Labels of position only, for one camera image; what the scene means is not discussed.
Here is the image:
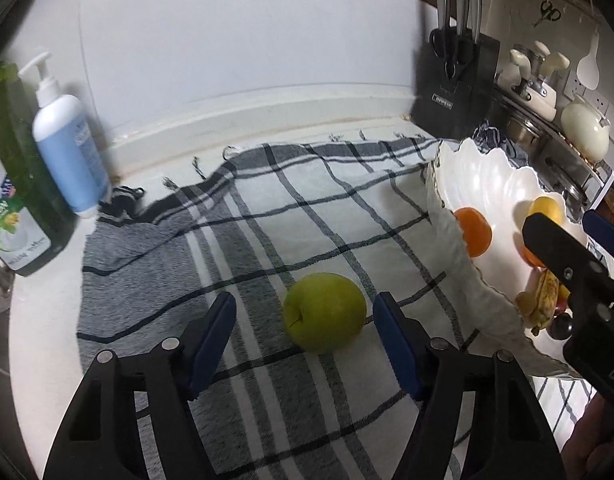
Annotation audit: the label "black kitchen scissors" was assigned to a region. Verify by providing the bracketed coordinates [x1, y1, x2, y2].
[429, 27, 475, 83]

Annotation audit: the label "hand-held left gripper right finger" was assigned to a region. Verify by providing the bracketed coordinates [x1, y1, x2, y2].
[372, 291, 568, 480]

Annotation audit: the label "steel pot lid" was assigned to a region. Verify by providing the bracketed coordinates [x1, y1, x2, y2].
[562, 182, 590, 206]

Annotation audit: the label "yellow lemon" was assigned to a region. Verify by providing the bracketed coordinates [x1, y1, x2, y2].
[514, 196, 563, 233]

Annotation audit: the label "dark plum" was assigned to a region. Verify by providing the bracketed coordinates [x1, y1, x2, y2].
[550, 314, 574, 339]

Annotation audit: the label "black and white checked cloth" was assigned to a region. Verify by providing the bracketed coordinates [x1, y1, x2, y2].
[77, 132, 603, 480]

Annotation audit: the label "white rice paddle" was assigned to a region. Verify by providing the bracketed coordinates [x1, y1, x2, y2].
[576, 30, 601, 90]

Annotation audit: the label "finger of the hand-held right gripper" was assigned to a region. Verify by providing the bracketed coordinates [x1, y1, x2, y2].
[582, 209, 614, 267]
[520, 212, 608, 295]

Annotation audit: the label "white ceramic pot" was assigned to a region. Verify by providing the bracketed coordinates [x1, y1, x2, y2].
[560, 92, 612, 163]

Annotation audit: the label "person's right hand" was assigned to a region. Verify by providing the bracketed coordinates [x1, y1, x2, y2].
[560, 392, 614, 480]

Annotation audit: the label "orange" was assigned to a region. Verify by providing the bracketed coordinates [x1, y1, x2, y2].
[520, 245, 548, 268]
[453, 206, 493, 258]

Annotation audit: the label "green dish soap bottle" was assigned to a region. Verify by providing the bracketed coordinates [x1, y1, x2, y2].
[0, 60, 78, 277]

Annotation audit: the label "large steel pot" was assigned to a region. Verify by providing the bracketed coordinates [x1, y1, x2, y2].
[502, 105, 543, 148]

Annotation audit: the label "spotted banana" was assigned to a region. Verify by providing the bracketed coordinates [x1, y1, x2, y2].
[514, 270, 560, 336]

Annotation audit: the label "green apple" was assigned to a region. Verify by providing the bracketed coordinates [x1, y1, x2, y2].
[282, 272, 368, 353]

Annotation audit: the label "grey kitchen rack shelf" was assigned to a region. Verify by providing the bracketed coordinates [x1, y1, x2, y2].
[492, 85, 614, 211]

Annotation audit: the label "small hanging scissors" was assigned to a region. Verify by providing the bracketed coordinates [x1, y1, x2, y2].
[532, 0, 562, 28]

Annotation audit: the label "black knife block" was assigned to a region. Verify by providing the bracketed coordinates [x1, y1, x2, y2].
[411, 35, 502, 141]

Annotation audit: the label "white scalloped bowl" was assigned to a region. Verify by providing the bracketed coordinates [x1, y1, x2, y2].
[424, 137, 595, 378]

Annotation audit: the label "white and blue pump bottle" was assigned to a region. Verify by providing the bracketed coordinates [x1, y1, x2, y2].
[18, 51, 112, 218]

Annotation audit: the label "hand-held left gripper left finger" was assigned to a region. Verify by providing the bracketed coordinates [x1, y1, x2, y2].
[42, 291, 238, 480]

